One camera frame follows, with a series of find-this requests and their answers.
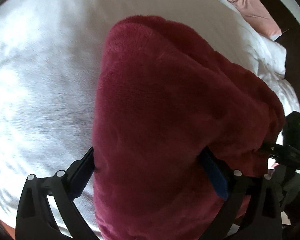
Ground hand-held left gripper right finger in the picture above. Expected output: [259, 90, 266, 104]
[199, 146, 283, 240]

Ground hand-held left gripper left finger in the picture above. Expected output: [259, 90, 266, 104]
[15, 146, 100, 240]

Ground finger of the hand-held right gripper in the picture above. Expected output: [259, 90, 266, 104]
[259, 142, 285, 159]

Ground dark red fleece blanket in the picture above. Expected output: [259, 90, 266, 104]
[91, 15, 286, 240]

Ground person's dark trousers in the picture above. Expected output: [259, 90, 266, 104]
[271, 164, 300, 230]

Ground white pillow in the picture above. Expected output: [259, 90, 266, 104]
[227, 1, 287, 75]

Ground white bed sheet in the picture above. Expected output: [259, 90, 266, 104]
[0, 0, 300, 240]

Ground dark wooden headboard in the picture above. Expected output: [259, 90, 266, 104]
[247, 0, 300, 128]

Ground pink pillow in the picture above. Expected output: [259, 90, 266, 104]
[227, 0, 282, 37]

